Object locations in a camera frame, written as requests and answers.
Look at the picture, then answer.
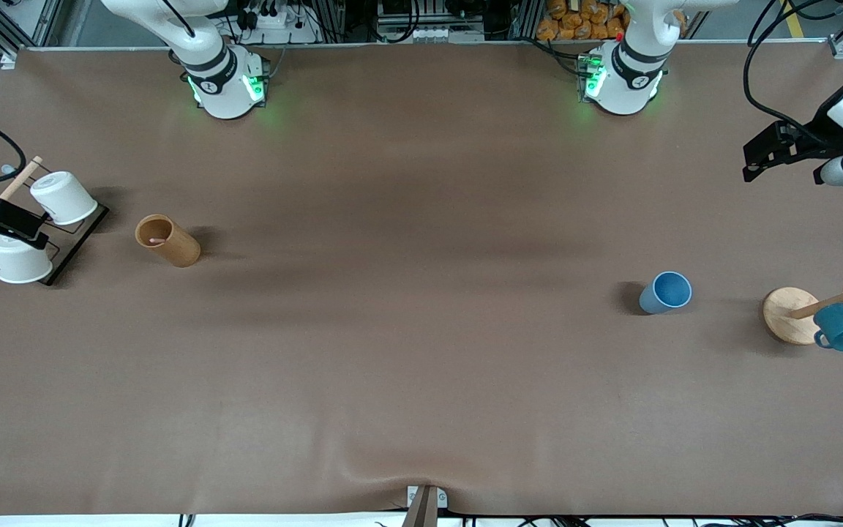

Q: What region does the black base wooden rack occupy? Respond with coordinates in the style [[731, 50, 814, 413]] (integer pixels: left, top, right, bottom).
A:
[[0, 155, 110, 287]]

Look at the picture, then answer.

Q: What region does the blue cup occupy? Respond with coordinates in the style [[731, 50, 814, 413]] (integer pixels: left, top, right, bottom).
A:
[[639, 271, 693, 315]]

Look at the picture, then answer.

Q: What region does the brown table mat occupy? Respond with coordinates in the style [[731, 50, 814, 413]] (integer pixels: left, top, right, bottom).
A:
[[0, 40, 843, 517]]

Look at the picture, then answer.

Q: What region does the bamboo cylinder holder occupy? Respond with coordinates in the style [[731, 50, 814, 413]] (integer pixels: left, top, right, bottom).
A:
[[135, 214, 201, 268]]

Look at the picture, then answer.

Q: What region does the long white socket strip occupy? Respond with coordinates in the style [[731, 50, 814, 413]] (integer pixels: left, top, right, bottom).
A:
[[376, 23, 487, 43]]

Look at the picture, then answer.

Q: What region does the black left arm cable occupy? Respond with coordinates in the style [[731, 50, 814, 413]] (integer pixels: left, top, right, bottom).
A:
[[742, 0, 843, 143]]

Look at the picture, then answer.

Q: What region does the orange bread bag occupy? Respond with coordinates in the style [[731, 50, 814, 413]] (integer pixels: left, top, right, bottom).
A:
[[536, 0, 631, 42]]

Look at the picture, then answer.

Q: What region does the wooden mug tree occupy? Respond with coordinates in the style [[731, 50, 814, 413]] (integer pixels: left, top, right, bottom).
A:
[[763, 262, 843, 345]]

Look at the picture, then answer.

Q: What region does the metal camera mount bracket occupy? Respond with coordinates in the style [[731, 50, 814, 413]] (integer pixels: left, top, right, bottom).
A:
[[401, 483, 450, 527]]

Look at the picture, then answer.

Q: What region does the white power strip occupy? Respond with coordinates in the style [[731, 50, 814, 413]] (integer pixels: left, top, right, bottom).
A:
[[242, 4, 320, 45]]

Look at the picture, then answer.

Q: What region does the white cup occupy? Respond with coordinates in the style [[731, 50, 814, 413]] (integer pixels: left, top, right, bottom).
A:
[[0, 233, 53, 284], [30, 171, 99, 225]]

